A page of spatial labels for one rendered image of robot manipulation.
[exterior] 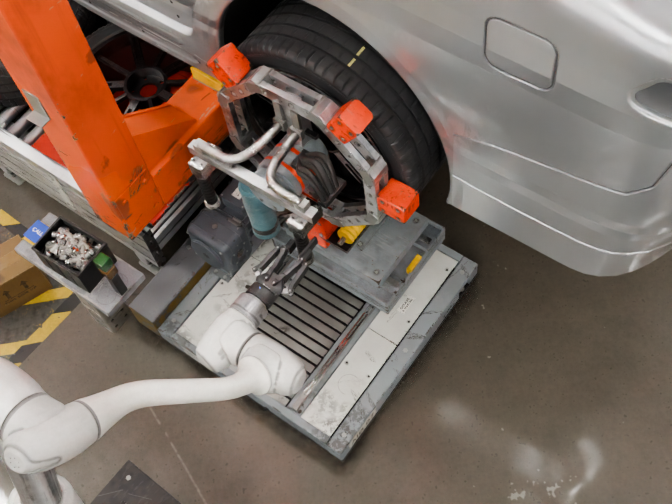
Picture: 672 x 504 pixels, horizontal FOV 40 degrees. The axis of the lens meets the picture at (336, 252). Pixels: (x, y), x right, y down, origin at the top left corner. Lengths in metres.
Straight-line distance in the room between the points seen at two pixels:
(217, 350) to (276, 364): 0.17
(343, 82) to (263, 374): 0.75
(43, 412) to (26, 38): 0.86
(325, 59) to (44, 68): 0.68
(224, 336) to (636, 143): 1.07
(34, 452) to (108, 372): 1.41
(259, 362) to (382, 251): 1.01
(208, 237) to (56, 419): 1.18
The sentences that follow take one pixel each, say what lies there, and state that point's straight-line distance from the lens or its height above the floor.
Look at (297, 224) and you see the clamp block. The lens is 2.36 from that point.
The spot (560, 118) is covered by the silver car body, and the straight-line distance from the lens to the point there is 2.06.
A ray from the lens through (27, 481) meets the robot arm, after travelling 2.38.
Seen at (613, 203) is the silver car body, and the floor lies 1.12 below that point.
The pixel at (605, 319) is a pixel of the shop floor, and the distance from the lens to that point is 3.31.
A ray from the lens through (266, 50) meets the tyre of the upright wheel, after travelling 2.46.
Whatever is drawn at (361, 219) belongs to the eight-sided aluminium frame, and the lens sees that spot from 2.64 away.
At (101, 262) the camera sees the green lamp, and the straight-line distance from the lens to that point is 2.79.
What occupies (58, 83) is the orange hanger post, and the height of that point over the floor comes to 1.25.
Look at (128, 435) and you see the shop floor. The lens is 3.27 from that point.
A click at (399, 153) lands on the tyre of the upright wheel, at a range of 2.41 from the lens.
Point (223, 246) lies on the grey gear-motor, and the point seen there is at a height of 0.40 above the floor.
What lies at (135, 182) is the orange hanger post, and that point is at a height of 0.73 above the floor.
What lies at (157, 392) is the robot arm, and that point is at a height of 1.02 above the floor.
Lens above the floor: 2.95
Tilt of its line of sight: 60 degrees down
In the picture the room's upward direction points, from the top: 11 degrees counter-clockwise
